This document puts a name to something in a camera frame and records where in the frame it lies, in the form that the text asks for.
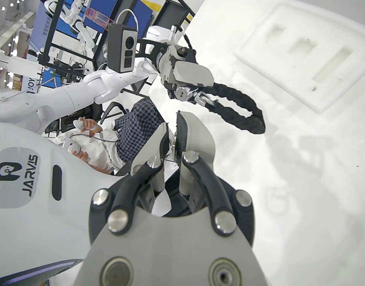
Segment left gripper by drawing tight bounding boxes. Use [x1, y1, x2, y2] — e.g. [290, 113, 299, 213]
[155, 44, 214, 88]

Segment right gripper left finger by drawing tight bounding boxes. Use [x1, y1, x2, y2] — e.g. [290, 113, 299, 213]
[90, 122, 170, 234]

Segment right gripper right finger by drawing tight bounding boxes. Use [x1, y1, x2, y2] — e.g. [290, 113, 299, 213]
[174, 111, 255, 249]

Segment person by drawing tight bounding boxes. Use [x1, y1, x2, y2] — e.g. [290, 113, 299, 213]
[61, 98, 171, 177]

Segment white foam tray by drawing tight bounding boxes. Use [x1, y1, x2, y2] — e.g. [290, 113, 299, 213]
[234, 0, 365, 115]

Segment robot body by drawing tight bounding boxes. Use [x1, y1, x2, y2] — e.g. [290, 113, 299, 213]
[0, 122, 160, 286]

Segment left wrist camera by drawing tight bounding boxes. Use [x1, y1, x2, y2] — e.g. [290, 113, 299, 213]
[107, 23, 169, 74]

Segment thin white cable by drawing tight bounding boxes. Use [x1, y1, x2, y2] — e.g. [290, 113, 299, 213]
[116, 9, 139, 32]

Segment black metal frame rack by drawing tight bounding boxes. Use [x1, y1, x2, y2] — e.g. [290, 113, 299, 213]
[38, 0, 196, 97]

